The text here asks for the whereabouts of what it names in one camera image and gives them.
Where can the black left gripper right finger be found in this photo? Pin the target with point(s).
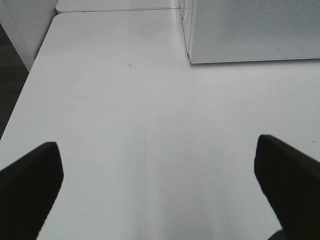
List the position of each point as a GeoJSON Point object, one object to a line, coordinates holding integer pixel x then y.
{"type": "Point", "coordinates": [290, 180]}

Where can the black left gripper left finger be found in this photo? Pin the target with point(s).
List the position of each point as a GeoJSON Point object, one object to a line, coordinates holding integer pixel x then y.
{"type": "Point", "coordinates": [28, 189]}

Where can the white microwave door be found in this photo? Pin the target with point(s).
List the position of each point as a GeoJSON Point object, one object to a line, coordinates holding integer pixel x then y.
{"type": "Point", "coordinates": [219, 31]}

